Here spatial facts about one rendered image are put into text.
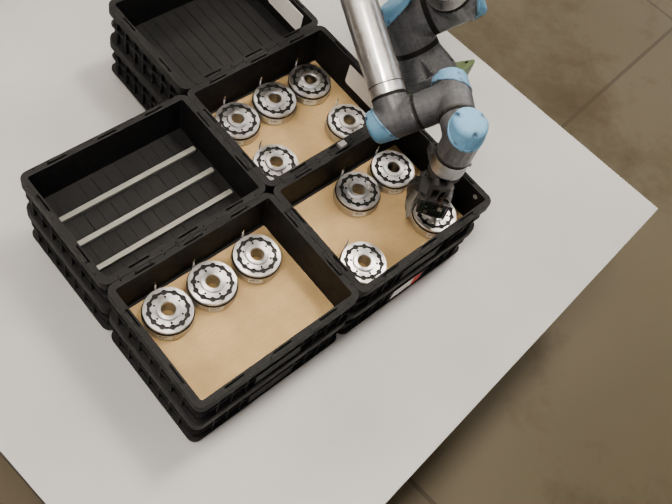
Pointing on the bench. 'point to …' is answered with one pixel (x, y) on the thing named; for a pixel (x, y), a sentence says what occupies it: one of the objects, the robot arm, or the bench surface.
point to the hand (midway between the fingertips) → (419, 209)
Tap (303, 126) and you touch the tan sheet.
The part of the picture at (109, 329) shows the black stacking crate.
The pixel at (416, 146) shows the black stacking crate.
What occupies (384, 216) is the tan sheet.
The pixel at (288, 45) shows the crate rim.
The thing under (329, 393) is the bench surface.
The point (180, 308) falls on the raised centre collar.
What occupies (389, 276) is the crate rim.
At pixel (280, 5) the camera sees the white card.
